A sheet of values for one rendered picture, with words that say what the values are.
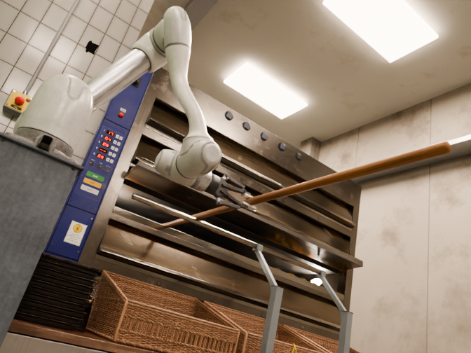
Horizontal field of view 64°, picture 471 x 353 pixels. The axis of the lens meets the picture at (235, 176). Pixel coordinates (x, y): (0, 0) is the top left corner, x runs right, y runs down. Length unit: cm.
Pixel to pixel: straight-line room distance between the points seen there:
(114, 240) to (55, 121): 105
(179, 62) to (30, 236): 82
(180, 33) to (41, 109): 63
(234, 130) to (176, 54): 116
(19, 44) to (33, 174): 130
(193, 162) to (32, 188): 46
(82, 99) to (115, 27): 134
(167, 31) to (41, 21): 98
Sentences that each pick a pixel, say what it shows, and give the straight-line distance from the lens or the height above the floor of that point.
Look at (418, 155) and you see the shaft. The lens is 103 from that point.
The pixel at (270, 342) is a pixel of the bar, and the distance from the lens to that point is 178.
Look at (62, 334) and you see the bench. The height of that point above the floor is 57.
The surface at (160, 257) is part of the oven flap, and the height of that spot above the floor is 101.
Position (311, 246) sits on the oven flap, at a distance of 264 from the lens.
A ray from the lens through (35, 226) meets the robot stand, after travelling 104.
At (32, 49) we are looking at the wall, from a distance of 228.
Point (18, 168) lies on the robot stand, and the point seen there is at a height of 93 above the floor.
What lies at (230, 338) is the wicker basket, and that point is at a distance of 179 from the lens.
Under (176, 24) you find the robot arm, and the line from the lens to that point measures 156.
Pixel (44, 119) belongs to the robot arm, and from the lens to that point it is 113.
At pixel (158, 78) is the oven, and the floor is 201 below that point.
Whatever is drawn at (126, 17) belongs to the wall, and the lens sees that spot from 256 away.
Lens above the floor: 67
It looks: 24 degrees up
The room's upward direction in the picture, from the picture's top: 14 degrees clockwise
